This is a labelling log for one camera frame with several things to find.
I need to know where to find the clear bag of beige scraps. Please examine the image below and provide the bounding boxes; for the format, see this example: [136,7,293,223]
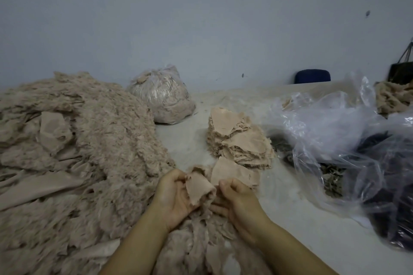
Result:
[127,65,197,125]

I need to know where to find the person's left hand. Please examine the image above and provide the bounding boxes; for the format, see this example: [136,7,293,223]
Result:
[150,168,201,234]

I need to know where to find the person's right hand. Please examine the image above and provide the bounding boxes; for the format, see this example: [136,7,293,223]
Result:
[210,177,272,247]

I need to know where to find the beige fur pile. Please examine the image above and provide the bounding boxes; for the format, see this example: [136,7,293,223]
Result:
[374,80,413,118]

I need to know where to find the beige scrap strips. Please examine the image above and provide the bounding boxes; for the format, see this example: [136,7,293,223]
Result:
[151,204,275,275]

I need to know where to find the person's right forearm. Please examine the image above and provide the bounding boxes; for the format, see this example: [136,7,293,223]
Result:
[255,223,339,275]

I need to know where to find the large pile beige fabric scraps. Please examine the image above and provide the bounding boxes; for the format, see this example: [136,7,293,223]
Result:
[0,72,176,275]

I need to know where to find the large clear plastic bag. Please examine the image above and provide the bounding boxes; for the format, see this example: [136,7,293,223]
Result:
[265,75,413,250]

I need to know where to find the blue chair back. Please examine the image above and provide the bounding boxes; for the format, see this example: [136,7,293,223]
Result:
[294,68,332,85]

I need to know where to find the black handbag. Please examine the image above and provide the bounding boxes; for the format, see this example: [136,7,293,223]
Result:
[387,38,413,86]

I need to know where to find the person's left forearm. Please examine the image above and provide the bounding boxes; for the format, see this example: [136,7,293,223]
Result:
[100,220,172,275]

